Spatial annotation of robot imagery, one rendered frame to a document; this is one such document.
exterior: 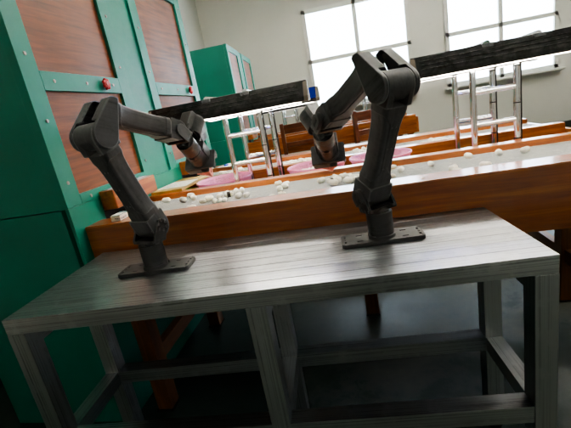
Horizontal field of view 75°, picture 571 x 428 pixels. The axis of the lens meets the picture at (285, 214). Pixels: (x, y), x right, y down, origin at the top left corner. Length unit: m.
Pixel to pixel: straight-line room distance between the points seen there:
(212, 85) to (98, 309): 3.48
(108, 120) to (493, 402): 1.07
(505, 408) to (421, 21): 6.11
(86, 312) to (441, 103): 6.23
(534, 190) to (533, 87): 6.04
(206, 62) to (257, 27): 2.48
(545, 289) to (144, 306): 0.82
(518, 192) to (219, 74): 3.46
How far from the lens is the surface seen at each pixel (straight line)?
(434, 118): 6.68
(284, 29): 6.55
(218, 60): 4.22
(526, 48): 1.48
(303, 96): 1.36
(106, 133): 0.95
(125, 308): 0.92
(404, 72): 0.82
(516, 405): 1.04
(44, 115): 1.40
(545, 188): 1.21
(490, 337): 1.23
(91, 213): 1.45
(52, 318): 1.03
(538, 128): 1.99
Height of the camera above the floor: 1.01
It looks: 15 degrees down
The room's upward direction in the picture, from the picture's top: 10 degrees counter-clockwise
